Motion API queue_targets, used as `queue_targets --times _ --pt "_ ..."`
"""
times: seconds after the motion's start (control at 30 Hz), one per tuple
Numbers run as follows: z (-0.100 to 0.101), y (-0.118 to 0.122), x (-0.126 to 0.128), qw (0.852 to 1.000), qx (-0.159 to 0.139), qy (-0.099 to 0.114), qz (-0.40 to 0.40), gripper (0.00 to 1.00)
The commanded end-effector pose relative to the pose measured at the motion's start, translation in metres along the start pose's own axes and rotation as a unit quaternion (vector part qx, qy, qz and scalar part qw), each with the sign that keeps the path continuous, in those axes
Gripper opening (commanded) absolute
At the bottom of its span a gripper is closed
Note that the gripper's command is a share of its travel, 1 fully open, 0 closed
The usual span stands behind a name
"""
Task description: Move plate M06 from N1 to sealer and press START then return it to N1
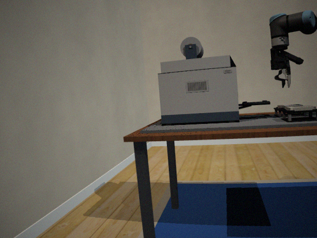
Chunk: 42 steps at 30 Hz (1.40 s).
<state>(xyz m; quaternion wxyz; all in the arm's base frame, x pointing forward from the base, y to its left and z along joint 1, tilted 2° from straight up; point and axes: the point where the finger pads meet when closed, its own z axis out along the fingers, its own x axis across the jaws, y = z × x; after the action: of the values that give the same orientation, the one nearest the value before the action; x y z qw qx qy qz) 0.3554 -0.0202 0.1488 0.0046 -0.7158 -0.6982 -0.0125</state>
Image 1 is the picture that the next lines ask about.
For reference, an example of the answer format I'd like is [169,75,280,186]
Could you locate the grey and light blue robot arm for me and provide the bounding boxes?
[269,10,317,64]

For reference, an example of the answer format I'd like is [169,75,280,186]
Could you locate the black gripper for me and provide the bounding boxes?
[270,46,291,88]

